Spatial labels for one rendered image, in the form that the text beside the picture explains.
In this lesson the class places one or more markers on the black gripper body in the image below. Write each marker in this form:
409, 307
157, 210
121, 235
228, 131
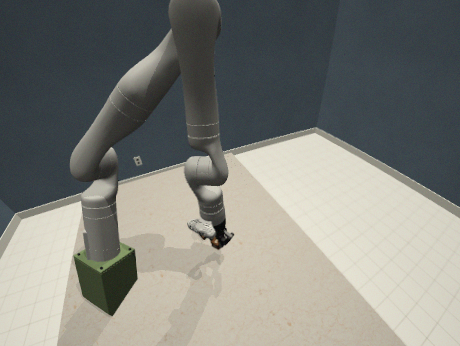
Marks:
220, 228

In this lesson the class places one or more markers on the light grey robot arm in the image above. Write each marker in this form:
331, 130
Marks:
192, 36

